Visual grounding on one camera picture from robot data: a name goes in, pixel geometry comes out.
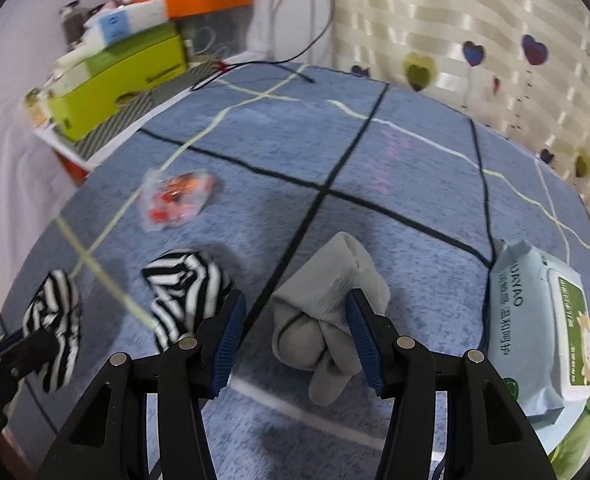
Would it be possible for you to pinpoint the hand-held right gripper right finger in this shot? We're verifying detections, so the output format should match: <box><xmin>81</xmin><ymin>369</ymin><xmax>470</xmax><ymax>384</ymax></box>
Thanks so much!
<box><xmin>345</xmin><ymin>289</ymin><xmax>558</xmax><ymax>480</ymax></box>

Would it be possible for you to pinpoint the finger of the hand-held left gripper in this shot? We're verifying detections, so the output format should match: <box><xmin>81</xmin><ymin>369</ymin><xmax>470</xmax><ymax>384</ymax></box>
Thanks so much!
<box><xmin>0</xmin><ymin>330</ymin><xmax>60</xmax><ymax>413</ymax></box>

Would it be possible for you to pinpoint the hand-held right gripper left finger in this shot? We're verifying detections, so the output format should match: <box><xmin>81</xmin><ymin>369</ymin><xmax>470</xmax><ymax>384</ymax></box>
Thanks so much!
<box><xmin>35</xmin><ymin>287</ymin><xmax>248</xmax><ymax>480</ymax></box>

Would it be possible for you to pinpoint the white knotted sock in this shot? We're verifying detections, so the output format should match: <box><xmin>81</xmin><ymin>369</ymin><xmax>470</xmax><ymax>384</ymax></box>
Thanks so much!
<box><xmin>270</xmin><ymin>231</ymin><xmax>392</xmax><ymax>407</ymax></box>

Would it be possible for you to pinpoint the black white striped sock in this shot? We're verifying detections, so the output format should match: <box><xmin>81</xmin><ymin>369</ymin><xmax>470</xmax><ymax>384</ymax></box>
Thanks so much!
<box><xmin>141</xmin><ymin>249</ymin><xmax>236</xmax><ymax>353</ymax></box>
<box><xmin>22</xmin><ymin>269</ymin><xmax>83</xmax><ymax>395</ymax></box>

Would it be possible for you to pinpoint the light blue wet wipes pack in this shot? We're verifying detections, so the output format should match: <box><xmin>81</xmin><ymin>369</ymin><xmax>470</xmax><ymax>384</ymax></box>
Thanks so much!
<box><xmin>486</xmin><ymin>239</ymin><xmax>590</xmax><ymax>448</ymax></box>

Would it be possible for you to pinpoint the orange snack packet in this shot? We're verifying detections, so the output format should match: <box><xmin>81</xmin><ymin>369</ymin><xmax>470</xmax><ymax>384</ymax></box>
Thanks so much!
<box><xmin>140</xmin><ymin>167</ymin><xmax>222</xmax><ymax>233</ymax></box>

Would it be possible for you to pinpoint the orange red cabinet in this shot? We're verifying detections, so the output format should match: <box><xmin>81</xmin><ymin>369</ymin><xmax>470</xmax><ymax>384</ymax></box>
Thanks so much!
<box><xmin>55</xmin><ymin>152</ymin><xmax>90</xmax><ymax>183</ymax></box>

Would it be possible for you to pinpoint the white side table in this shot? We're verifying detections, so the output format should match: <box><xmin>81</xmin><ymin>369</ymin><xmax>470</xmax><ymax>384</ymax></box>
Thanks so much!
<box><xmin>32</xmin><ymin>50</ymin><xmax>266</xmax><ymax>173</ymax></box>

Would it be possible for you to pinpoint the green rolled sock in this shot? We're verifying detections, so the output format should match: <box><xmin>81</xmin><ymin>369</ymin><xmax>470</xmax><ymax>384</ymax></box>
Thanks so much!
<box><xmin>547</xmin><ymin>360</ymin><xmax>590</xmax><ymax>467</ymax></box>

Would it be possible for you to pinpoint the black white zigzag tray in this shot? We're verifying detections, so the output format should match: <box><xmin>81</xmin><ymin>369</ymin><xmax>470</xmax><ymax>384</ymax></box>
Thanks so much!
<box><xmin>68</xmin><ymin>57</ymin><xmax>226</xmax><ymax>161</ymax></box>

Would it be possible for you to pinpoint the row of small jars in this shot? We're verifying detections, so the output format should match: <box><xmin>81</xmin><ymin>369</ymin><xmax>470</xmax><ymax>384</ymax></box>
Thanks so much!
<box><xmin>25</xmin><ymin>87</ymin><xmax>51</xmax><ymax>127</ymax></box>

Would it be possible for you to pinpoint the green cardboard box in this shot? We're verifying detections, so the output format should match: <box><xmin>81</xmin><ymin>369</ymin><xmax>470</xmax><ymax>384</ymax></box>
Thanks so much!
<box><xmin>45</xmin><ymin>34</ymin><xmax>188</xmax><ymax>142</ymax></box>

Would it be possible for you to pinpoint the clear plastic bin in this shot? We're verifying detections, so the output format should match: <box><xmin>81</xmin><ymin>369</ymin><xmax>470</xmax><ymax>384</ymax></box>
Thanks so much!
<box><xmin>177</xmin><ymin>2</ymin><xmax>253</xmax><ymax>63</ymax></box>

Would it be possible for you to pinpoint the white green flat box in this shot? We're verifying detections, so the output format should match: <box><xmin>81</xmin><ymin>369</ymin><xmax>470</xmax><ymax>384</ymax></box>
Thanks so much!
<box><xmin>52</xmin><ymin>20</ymin><xmax>181</xmax><ymax>78</ymax></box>

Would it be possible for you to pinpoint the dark glass jar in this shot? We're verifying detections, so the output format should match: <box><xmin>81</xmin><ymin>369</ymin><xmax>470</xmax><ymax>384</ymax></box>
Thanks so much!
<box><xmin>58</xmin><ymin>2</ymin><xmax>88</xmax><ymax>48</ymax></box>

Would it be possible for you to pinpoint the white blue box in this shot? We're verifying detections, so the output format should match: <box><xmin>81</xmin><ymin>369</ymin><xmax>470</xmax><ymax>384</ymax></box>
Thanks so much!
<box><xmin>82</xmin><ymin>0</ymin><xmax>171</xmax><ymax>46</ymax></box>

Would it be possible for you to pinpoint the heart print striped curtain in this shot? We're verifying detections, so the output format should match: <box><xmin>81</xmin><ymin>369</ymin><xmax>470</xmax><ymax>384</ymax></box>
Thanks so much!
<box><xmin>332</xmin><ymin>0</ymin><xmax>590</xmax><ymax>281</ymax></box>

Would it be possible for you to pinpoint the black cable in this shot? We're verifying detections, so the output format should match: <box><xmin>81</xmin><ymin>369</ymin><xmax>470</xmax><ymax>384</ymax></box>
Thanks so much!
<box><xmin>190</xmin><ymin>0</ymin><xmax>337</xmax><ymax>92</ymax></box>

